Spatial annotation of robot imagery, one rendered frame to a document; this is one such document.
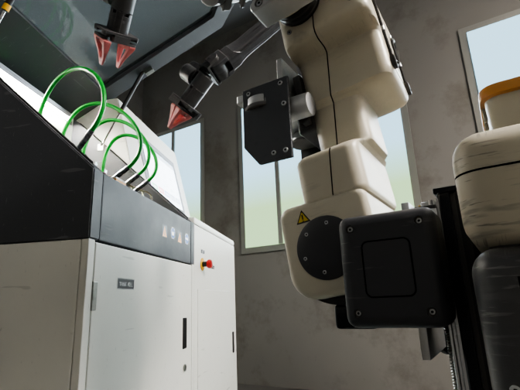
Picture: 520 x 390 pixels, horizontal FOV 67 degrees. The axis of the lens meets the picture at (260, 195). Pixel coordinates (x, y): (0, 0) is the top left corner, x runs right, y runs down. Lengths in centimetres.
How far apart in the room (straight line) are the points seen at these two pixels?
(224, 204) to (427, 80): 198
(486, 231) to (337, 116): 39
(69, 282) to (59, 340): 11
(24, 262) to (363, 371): 249
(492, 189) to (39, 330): 85
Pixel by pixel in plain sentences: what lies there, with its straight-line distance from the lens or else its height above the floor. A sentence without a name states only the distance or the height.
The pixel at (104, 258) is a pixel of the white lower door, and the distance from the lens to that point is 97.
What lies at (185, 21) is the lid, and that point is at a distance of 184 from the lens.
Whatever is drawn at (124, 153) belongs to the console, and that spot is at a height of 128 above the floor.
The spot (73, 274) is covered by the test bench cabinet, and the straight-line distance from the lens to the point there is 93.
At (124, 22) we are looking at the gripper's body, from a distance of 121.
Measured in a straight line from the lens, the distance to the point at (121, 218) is 104.
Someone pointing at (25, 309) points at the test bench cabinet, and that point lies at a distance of 99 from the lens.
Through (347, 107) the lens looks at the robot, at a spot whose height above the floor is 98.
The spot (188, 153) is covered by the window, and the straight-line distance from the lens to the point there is 412.
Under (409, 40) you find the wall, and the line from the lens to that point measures 346.
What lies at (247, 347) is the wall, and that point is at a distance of 348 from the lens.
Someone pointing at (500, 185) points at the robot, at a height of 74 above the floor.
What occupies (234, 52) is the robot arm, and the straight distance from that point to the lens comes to 132.
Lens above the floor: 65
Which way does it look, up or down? 15 degrees up
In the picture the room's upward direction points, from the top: 2 degrees counter-clockwise
